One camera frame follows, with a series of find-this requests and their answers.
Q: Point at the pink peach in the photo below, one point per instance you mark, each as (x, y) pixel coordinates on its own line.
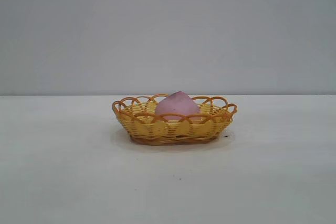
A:
(176, 107)

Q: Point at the yellow woven wicker basket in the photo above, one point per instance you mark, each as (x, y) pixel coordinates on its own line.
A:
(173, 132)

